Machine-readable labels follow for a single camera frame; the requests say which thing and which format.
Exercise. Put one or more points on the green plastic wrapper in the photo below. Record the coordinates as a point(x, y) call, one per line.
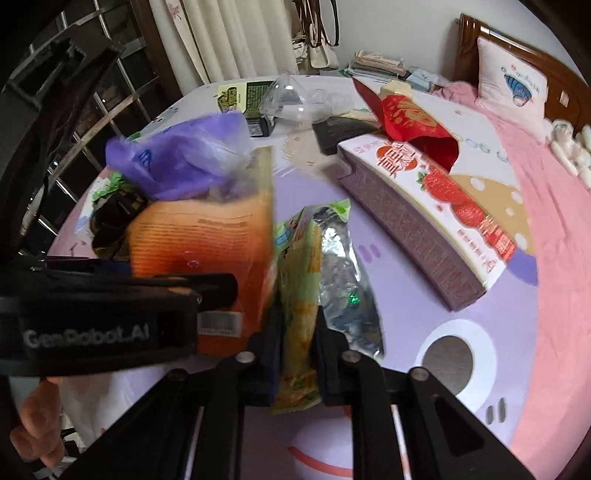
point(108, 187)

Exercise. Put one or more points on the black flat box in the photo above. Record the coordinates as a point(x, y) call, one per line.
point(337, 131)

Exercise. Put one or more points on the white plush toy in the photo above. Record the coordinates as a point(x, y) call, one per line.
point(570, 147)

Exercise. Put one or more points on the white pink strawberry carton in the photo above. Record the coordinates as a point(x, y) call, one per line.
point(429, 217)

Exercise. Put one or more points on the purple plastic bag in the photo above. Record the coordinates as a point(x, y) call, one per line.
point(184, 157)

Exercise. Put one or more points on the green yellow cardboard box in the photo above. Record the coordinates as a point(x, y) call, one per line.
point(240, 97)

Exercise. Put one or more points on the orange paper bag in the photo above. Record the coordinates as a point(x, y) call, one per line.
point(207, 235)

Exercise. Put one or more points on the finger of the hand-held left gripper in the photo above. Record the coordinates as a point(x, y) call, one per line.
point(18, 138)
point(212, 290)

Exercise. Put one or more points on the dark crumpled wrapper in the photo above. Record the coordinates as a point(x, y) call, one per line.
point(113, 226)

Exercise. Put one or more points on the pink white printed pillow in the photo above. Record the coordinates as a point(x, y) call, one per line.
point(508, 83)

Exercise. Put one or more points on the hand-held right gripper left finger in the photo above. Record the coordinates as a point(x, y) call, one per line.
point(272, 360)

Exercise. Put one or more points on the light blue tissue box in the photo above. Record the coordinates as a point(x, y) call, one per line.
point(422, 78)

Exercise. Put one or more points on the red paper envelope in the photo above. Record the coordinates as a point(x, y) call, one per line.
point(411, 124)

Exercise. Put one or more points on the stack of papers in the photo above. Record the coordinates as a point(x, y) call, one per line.
point(376, 64)

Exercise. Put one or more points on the person's left hand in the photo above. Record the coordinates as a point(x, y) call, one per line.
point(39, 424)

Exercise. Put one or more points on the pink bedsheet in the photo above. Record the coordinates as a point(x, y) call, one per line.
point(545, 258)

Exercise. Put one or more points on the cream handbag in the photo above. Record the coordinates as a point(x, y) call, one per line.
point(321, 46)

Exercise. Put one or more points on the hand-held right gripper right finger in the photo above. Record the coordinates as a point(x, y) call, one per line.
point(325, 364)

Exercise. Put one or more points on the small black packet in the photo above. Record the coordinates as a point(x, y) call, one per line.
point(262, 127)

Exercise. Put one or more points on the clear plastic wrapper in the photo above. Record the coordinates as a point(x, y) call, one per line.
point(295, 99)

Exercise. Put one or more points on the wooden headboard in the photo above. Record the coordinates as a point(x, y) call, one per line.
point(568, 83)

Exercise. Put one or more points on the metal window grille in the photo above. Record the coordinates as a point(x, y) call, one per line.
point(87, 124)

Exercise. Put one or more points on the green snack wrapper silver lining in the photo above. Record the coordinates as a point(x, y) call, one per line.
point(298, 286)

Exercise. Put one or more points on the small tan box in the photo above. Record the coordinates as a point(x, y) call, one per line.
point(395, 87)

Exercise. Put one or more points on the cream curtain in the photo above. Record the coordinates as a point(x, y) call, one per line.
point(217, 41)

